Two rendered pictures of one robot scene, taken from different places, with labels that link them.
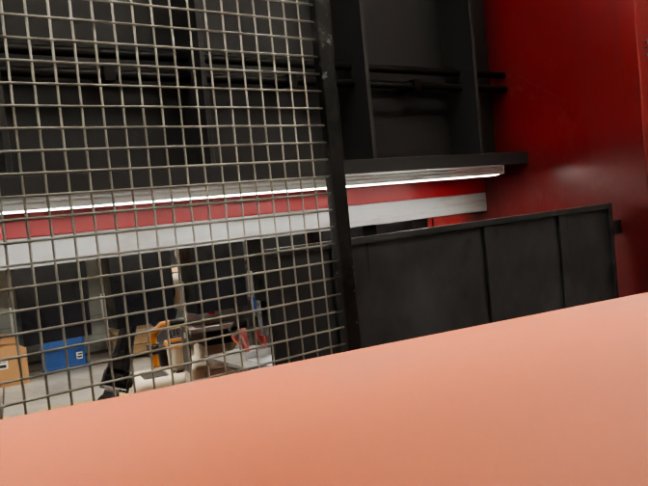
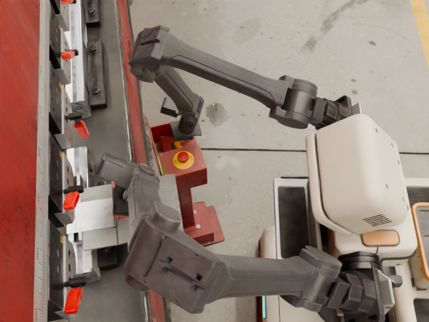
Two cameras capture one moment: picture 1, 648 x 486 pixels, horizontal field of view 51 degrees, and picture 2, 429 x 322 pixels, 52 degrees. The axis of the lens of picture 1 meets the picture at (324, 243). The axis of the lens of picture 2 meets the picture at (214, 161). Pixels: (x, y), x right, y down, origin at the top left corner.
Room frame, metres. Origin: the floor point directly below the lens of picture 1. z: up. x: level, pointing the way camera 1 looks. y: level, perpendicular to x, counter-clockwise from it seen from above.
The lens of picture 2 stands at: (2.38, -0.10, 2.10)
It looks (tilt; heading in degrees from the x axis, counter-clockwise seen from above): 60 degrees down; 117
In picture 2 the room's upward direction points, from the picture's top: 1 degrees counter-clockwise
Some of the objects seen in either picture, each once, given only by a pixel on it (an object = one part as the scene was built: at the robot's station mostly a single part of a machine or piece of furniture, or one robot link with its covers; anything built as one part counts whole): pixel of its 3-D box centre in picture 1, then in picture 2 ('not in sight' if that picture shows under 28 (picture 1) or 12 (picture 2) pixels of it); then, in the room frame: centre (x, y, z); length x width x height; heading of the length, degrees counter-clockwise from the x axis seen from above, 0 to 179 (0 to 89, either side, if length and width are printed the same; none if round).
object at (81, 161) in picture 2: not in sight; (82, 212); (1.80, 0.19, 0.92); 0.39 x 0.06 x 0.10; 126
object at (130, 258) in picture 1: (136, 287); (45, 48); (1.62, 0.45, 1.26); 0.15 x 0.09 x 0.17; 126
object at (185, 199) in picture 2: not in sight; (184, 197); (1.90, 0.57, 0.39); 0.05 x 0.05 x 0.54; 42
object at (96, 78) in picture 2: not in sight; (96, 73); (1.52, 0.67, 0.89); 0.30 x 0.05 x 0.03; 126
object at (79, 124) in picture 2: not in sight; (77, 126); (1.80, 0.31, 1.20); 0.04 x 0.02 x 0.10; 36
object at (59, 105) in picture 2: (212, 276); (44, 109); (1.73, 0.29, 1.26); 0.15 x 0.09 x 0.17; 126
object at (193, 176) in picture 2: not in sight; (178, 154); (1.90, 0.57, 0.75); 0.20 x 0.16 x 0.18; 132
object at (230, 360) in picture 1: (253, 357); (131, 210); (1.96, 0.24, 1.00); 0.26 x 0.18 x 0.01; 36
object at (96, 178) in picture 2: not in sight; (105, 218); (1.86, 0.22, 0.89); 0.30 x 0.05 x 0.03; 126
